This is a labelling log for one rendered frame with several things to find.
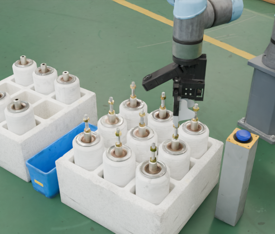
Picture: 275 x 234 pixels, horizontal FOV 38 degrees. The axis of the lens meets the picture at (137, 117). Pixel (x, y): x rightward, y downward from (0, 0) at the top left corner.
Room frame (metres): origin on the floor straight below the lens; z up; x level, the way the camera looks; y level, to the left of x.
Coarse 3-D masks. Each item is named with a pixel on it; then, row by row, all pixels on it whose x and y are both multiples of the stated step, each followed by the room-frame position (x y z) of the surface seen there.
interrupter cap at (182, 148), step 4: (168, 140) 0.97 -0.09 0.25; (180, 140) 0.96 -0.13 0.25; (164, 144) 0.95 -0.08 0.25; (168, 144) 0.95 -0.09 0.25; (180, 144) 0.95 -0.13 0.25; (184, 144) 0.95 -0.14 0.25; (164, 148) 0.93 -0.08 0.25; (168, 148) 0.93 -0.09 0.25; (180, 148) 0.93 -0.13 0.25; (184, 148) 0.93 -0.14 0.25; (168, 152) 0.91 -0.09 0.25; (172, 152) 0.91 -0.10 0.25; (176, 152) 0.91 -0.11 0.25; (180, 152) 0.91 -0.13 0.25; (184, 152) 0.91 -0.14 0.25
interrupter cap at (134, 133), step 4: (136, 128) 1.03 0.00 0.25; (148, 128) 1.03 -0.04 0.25; (132, 132) 1.01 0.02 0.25; (136, 132) 1.01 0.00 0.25; (148, 132) 1.01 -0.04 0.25; (152, 132) 1.01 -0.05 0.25; (132, 136) 0.98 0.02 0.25; (136, 136) 0.98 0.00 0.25; (140, 136) 0.99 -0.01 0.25; (144, 136) 0.99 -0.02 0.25; (148, 136) 0.98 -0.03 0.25; (152, 136) 0.98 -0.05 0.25; (140, 140) 0.97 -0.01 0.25; (144, 140) 0.97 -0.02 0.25
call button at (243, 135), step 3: (237, 132) 0.90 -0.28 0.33; (240, 132) 0.90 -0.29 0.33; (243, 132) 0.90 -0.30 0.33; (246, 132) 0.90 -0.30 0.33; (249, 132) 0.90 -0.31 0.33; (237, 135) 0.89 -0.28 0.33; (240, 135) 0.89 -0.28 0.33; (243, 135) 0.89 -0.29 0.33; (246, 135) 0.89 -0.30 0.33; (249, 135) 0.89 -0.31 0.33; (240, 138) 0.88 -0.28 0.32; (243, 138) 0.88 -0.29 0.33; (246, 138) 0.88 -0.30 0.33
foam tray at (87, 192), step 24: (216, 144) 1.04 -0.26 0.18; (72, 168) 0.92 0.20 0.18; (192, 168) 0.92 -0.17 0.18; (216, 168) 1.02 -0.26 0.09; (72, 192) 0.92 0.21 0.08; (96, 192) 0.86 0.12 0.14; (120, 192) 0.82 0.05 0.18; (192, 192) 0.88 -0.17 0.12; (96, 216) 0.87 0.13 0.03; (120, 216) 0.81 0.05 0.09; (144, 216) 0.76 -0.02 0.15; (168, 216) 0.77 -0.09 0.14
